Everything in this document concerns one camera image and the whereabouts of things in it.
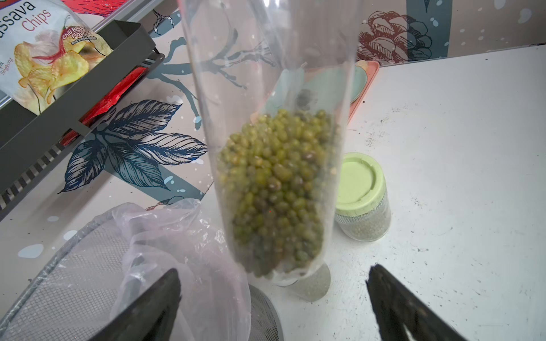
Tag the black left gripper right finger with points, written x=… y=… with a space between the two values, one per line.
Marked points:
x=400 y=315

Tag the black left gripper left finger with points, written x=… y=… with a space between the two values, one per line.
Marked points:
x=149 y=317

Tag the green lid mung bean jar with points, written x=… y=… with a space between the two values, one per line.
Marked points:
x=362 y=207

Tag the clear plastic bin liner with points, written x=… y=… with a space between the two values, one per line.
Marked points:
x=215 y=299

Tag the white mesh trash bin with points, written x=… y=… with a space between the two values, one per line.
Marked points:
x=69 y=298

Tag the teal oval plate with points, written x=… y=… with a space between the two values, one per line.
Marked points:
x=305 y=91

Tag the pink serving tray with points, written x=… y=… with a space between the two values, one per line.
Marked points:
x=364 y=89

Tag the Chuba cassava chips bag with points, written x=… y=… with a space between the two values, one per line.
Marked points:
x=44 y=48

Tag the dark grey wall shelf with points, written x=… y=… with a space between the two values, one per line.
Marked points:
x=31 y=145

